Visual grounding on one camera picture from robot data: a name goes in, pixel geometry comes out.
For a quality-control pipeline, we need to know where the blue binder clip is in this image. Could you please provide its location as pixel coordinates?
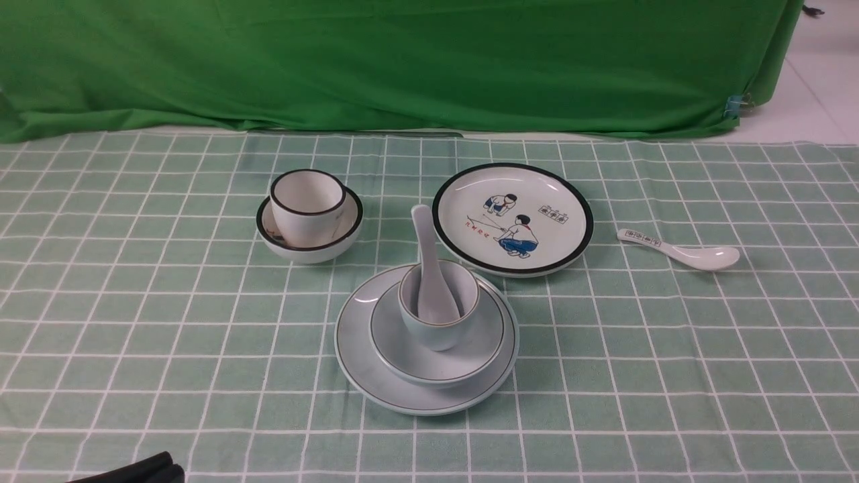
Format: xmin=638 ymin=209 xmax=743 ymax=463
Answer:
xmin=722 ymin=93 xmax=756 ymax=120

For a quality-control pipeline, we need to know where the pale blue ceramic cup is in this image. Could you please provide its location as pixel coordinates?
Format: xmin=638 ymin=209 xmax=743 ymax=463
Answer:
xmin=395 ymin=259 xmax=481 ymax=352

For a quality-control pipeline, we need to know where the white spoon with printed handle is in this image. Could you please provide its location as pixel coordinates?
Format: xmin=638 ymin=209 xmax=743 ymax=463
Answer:
xmin=616 ymin=229 xmax=742 ymax=272

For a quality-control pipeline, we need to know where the plain white ceramic spoon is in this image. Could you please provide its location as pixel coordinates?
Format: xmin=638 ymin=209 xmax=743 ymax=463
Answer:
xmin=411 ymin=205 xmax=460 ymax=326

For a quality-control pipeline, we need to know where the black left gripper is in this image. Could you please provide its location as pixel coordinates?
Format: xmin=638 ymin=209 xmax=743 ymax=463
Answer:
xmin=72 ymin=451 xmax=185 ymax=483

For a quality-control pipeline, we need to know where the white black-rimmed cup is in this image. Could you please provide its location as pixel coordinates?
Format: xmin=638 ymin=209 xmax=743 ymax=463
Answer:
xmin=269 ymin=169 xmax=346 ymax=248

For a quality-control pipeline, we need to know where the green checkered tablecloth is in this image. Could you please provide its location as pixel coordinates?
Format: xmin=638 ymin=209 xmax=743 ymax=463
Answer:
xmin=1 ymin=131 xmax=858 ymax=482

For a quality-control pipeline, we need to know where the white plate with cartoon print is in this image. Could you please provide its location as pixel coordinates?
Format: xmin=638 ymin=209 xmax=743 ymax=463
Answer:
xmin=432 ymin=162 xmax=595 ymax=278

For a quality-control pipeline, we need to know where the green backdrop cloth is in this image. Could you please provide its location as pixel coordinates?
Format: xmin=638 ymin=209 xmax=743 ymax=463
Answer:
xmin=2 ymin=1 xmax=803 ymax=143

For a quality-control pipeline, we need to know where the white black-rimmed bowl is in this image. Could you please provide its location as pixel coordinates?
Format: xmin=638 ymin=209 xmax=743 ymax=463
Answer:
xmin=256 ymin=184 xmax=365 ymax=264

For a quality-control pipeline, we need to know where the pale blue ceramic plate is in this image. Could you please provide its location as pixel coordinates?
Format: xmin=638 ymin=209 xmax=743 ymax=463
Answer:
xmin=332 ymin=265 xmax=521 ymax=416

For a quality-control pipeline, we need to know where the pale blue ceramic bowl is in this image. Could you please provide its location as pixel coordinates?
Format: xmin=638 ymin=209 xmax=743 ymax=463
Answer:
xmin=369 ymin=284 xmax=513 ymax=387

